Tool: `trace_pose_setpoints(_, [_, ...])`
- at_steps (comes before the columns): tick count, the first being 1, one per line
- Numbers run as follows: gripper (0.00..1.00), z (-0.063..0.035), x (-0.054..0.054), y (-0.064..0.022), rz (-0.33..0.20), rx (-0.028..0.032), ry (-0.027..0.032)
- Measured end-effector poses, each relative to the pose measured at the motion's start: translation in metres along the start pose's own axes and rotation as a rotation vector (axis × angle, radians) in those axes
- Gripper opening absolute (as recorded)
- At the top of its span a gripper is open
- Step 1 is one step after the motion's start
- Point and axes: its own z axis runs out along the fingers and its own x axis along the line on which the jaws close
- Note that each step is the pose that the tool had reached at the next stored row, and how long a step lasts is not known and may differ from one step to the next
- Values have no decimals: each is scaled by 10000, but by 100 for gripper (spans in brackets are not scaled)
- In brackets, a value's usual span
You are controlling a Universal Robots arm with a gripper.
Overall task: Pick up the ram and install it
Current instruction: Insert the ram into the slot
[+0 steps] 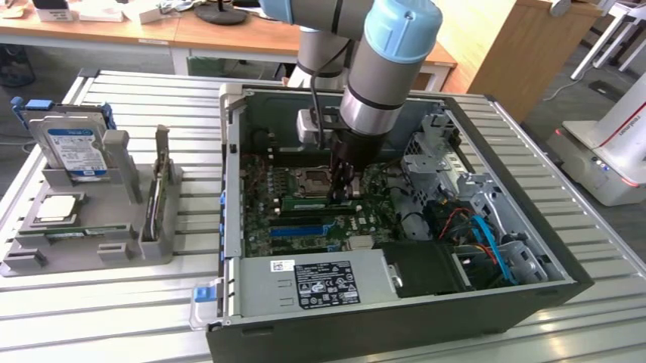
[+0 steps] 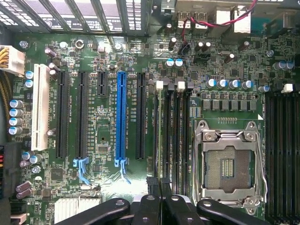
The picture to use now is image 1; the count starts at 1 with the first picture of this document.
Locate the graphics card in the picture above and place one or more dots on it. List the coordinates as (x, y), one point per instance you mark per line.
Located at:
(157, 189)

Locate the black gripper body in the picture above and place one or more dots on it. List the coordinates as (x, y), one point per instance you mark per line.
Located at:
(360, 149)

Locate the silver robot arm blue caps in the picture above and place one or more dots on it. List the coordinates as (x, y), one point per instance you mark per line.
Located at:
(388, 64)

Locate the wooden desk white frame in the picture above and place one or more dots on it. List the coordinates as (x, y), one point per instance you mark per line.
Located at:
(226, 36)

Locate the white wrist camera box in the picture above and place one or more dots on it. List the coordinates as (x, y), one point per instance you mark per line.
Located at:
(307, 126)

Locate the white machine with red light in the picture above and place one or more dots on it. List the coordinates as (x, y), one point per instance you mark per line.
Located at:
(595, 159)

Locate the silver CPU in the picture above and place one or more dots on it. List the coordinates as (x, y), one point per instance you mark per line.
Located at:
(56, 208)

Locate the wooden cabinet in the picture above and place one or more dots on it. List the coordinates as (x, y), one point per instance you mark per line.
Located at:
(524, 56)

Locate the silver metal disk bay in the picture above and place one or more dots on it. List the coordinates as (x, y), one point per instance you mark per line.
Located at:
(443, 166)

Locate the black RAM slot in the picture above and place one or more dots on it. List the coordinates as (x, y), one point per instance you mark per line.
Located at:
(307, 215)

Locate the hard disk with blue label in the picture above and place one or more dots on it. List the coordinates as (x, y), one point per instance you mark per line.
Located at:
(70, 147)

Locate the green motherboard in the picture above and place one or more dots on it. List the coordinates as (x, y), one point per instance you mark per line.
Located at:
(373, 223)

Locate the grey parts rack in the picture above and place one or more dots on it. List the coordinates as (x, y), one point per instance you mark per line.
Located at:
(100, 211)

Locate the hard disk in blue carrier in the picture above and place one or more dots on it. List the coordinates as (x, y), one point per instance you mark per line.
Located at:
(65, 109)

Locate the green RAM stick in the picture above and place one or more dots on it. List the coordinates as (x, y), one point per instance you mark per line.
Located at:
(303, 204)
(85, 233)

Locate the black lamp base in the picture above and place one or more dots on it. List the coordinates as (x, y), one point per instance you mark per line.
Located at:
(220, 15)

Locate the black open PC case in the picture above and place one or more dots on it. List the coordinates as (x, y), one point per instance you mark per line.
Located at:
(453, 321)

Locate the blue case latch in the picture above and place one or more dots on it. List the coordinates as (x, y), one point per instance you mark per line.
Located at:
(202, 295)

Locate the CPU socket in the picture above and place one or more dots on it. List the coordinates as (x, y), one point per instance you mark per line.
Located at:
(308, 181)

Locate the grey power supply with label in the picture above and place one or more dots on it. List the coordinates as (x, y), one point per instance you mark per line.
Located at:
(261, 291)

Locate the black mesh wastebasket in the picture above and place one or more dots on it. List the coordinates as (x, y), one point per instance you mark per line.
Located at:
(14, 66)

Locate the blue expansion slot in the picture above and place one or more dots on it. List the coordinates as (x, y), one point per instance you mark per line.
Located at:
(295, 231)

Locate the white table frame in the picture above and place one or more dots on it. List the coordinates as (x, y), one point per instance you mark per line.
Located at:
(612, 34)

